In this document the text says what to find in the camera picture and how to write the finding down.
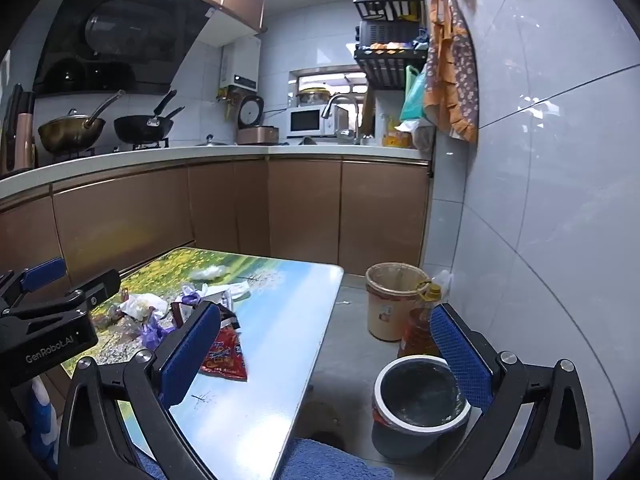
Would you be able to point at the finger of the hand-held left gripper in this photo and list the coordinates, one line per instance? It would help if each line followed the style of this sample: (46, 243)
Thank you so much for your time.
(45, 274)
(92, 292)

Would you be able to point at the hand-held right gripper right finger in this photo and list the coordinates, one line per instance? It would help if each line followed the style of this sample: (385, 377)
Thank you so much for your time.
(460, 355)

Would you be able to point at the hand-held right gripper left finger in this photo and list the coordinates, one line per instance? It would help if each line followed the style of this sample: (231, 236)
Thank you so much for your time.
(189, 355)

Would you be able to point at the red snack packet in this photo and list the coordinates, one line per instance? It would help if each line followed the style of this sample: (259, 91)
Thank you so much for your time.
(225, 357)

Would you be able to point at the purple plastic wrapper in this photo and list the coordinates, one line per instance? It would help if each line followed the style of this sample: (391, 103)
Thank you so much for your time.
(156, 335)

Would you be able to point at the dark snack packet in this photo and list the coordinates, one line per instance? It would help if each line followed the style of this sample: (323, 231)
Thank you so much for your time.
(215, 316)

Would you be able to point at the clear plastic bag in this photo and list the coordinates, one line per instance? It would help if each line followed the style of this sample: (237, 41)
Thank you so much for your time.
(142, 306)

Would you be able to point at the small purple plastic bag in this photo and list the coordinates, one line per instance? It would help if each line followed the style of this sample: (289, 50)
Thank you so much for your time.
(190, 294)

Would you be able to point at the white tissue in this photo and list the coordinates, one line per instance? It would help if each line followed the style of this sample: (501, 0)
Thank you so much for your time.
(210, 272)

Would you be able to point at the beige trash bin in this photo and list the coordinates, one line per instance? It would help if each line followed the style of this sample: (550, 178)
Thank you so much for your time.
(390, 305)

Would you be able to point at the person's left hand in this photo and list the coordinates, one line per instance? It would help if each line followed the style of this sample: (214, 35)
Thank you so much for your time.
(44, 412)

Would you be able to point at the cooking oil bottle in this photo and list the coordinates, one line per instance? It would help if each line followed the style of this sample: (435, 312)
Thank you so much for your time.
(417, 332)

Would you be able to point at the grey bucket white rim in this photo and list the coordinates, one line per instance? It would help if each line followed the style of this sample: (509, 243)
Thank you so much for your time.
(415, 400)

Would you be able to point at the gas stove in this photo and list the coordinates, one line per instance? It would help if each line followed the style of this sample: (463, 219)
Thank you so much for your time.
(110, 149)

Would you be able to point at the brass wok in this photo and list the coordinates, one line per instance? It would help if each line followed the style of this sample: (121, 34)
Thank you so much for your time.
(70, 132)

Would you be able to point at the blue towel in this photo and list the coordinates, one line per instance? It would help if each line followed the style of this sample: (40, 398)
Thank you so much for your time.
(330, 460)

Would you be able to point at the black frying pan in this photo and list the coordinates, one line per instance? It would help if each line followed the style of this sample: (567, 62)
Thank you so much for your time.
(142, 127)

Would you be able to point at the brown kitchen cabinet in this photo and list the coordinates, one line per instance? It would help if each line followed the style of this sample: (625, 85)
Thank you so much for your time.
(300, 210)

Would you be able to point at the pot lid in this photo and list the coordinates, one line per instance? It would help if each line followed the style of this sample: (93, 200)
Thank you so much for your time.
(209, 141)

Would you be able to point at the clear bag on counter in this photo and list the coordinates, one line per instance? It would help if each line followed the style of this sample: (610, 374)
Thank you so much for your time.
(417, 132)

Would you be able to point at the yellow bottle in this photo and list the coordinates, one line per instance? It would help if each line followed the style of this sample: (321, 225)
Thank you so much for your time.
(397, 135)

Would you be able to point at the rice cooker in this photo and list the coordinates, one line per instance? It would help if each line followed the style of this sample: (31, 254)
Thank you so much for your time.
(256, 125)

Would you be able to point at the black range hood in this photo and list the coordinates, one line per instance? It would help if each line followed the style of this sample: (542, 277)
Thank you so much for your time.
(110, 40)

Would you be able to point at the green plastic bag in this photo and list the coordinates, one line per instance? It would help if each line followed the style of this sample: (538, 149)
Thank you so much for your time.
(414, 97)

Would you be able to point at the white microwave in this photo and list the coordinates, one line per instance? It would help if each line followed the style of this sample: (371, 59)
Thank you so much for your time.
(310, 121)

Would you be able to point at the steel faucet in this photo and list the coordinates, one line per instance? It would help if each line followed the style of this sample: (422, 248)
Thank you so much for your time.
(345, 110)

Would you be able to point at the white water heater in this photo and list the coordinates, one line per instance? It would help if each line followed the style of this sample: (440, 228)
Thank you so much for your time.
(242, 62)

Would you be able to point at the orange floral apron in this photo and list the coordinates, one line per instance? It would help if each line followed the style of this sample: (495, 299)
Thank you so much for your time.
(452, 75)

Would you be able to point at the glass bowl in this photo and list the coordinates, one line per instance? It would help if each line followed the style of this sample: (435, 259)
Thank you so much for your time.
(312, 97)

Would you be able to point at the black box appliance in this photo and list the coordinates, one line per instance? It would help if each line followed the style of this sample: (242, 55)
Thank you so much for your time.
(387, 32)

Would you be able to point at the black wall rack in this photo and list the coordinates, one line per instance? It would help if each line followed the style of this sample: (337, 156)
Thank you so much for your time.
(387, 67)

